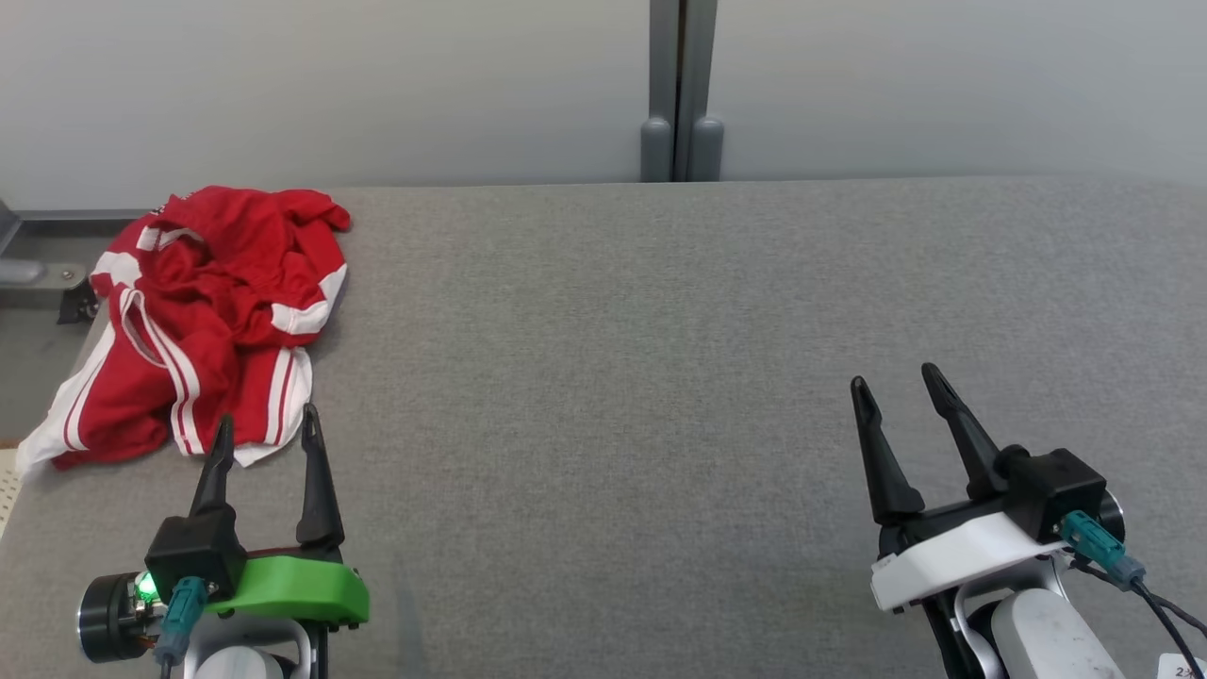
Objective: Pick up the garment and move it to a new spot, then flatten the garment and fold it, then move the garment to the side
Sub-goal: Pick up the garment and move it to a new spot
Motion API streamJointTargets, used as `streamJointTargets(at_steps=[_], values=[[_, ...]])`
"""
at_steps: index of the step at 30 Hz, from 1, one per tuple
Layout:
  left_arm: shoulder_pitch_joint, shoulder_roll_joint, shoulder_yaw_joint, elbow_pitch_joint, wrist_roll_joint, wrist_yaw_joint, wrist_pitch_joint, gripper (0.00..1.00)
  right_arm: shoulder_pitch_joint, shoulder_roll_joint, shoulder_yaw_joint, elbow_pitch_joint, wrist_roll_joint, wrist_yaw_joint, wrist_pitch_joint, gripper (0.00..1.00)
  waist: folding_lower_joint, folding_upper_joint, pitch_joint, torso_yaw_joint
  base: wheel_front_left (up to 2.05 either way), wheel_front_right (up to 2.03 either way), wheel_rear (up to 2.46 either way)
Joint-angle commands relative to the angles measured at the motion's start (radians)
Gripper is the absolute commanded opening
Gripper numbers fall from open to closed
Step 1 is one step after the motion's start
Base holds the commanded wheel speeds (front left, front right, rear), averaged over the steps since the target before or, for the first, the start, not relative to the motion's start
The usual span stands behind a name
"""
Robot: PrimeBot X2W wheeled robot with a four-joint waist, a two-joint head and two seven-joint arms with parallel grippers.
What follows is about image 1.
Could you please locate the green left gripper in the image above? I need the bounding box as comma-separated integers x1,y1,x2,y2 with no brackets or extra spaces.
189,403,371,631

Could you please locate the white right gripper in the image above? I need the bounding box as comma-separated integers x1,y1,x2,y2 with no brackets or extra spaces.
851,362,1076,614

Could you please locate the red white numbered jersey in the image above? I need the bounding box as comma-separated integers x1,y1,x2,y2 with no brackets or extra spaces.
14,283,314,472

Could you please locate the white perforated panel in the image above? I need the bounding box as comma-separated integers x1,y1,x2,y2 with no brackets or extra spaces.
0,448,22,538

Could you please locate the black caster foot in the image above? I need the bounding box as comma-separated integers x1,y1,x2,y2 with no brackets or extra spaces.
58,278,101,325

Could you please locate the left camera cable teal plug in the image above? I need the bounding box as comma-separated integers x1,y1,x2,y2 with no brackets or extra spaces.
154,575,208,679

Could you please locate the camera cable teal plug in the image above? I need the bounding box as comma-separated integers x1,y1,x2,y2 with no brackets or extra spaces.
154,575,208,679
1058,510,1207,656

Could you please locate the right camera cable teal plug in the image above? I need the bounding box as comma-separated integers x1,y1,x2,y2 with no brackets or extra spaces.
1058,510,1207,656

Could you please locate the grey metal frame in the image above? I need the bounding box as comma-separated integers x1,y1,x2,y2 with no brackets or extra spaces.
0,198,152,312

